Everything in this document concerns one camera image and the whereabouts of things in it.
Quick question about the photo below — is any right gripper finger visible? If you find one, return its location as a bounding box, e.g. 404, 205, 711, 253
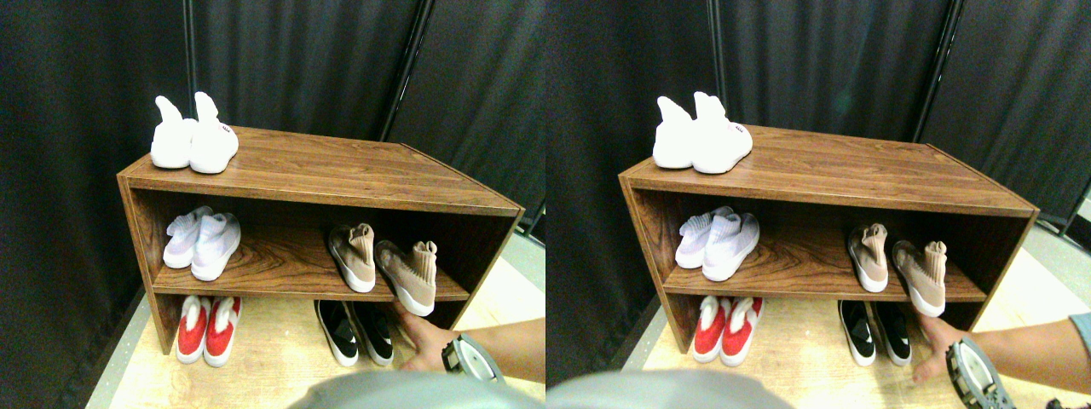
440, 333, 506, 384
945, 337, 1017, 409

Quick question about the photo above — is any black shoe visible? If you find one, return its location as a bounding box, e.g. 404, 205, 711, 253
838, 300, 878, 368
873, 302, 914, 367
352, 302, 395, 367
314, 300, 360, 368

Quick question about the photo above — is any beige shoe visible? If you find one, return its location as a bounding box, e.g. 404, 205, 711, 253
374, 240, 439, 318
892, 240, 948, 318
847, 223, 890, 294
328, 223, 377, 294

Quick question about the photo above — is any person's hand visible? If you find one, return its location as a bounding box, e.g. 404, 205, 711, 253
911, 310, 971, 385
393, 302, 462, 373

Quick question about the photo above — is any curtain stand foot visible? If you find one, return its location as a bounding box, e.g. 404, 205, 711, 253
1057, 182, 1091, 238

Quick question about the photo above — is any brown shoe rack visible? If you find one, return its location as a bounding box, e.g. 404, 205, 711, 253
618, 125, 1041, 354
117, 126, 526, 355

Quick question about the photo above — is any red shoe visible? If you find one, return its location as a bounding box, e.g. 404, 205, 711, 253
720, 297, 765, 368
692, 296, 728, 364
203, 297, 244, 368
176, 296, 212, 364

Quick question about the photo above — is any pale lilac shoe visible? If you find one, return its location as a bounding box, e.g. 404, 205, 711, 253
675, 207, 734, 270
702, 213, 761, 282
191, 213, 242, 282
163, 206, 214, 270

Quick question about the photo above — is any white shoe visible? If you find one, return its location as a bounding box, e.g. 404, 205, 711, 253
692, 92, 754, 176
653, 96, 701, 170
189, 92, 240, 176
151, 95, 199, 170

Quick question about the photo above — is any curtain stand pole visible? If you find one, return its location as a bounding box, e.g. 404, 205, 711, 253
707, 0, 728, 100
911, 0, 966, 144
182, 0, 199, 101
378, 0, 436, 144

